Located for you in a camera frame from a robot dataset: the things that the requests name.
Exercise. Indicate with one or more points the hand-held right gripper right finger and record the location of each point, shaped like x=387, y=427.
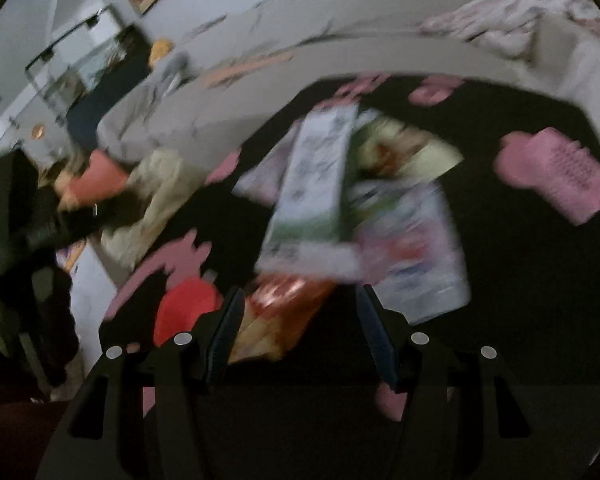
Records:
x=375, y=340

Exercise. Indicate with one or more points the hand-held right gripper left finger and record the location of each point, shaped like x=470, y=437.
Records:
x=225, y=332

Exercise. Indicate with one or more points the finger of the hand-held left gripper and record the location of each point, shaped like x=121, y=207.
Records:
x=105, y=217

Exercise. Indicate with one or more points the red orange foil snack bag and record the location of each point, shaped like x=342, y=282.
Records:
x=275, y=320

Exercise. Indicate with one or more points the white glossy printed packet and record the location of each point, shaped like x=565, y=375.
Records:
x=420, y=260

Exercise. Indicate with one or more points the silver wrapper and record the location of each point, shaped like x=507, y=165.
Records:
x=265, y=180

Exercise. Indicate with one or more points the white printed paper carton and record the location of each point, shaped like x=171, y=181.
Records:
x=315, y=180

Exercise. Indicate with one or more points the yellow green snack packet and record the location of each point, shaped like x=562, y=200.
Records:
x=405, y=150

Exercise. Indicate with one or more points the person's left forearm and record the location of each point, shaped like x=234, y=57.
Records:
x=40, y=330

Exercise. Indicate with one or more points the orange plastic child chair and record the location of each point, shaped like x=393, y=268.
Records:
x=100, y=180

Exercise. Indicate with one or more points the red hexagonal plastic container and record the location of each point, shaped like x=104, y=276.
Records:
x=185, y=310

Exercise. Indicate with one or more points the dark fish tank cabinet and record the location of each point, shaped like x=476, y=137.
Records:
x=110, y=95

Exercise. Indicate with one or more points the black pink printed tablecloth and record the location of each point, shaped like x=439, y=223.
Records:
x=505, y=285

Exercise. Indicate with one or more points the glass fish tank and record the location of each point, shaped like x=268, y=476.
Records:
x=80, y=70

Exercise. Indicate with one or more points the yellow plush toy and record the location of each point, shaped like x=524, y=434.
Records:
x=159, y=50

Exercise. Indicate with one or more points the wooden back scratcher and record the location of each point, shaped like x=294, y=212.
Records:
x=245, y=67

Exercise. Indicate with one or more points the pink plastic basket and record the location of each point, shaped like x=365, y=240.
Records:
x=555, y=175

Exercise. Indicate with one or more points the grey covered sofa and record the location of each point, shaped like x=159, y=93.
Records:
x=330, y=60

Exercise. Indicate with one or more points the white fringed towel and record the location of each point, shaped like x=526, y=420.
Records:
x=595, y=75

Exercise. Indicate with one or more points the pink printed blanket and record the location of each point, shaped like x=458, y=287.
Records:
x=505, y=15

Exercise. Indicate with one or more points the lantern wall decoration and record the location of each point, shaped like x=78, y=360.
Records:
x=37, y=130

